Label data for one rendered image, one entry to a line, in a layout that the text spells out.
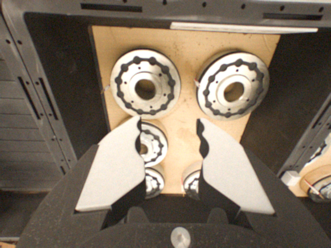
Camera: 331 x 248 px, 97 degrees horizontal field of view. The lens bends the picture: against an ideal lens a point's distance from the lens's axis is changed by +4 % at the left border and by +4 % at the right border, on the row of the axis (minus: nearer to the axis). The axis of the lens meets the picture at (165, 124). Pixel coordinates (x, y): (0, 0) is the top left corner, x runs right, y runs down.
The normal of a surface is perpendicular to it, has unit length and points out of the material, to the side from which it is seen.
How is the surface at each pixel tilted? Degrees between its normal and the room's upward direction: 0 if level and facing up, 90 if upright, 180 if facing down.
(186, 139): 0
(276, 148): 90
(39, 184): 0
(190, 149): 0
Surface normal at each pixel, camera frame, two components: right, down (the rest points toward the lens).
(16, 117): 0.00, 0.51
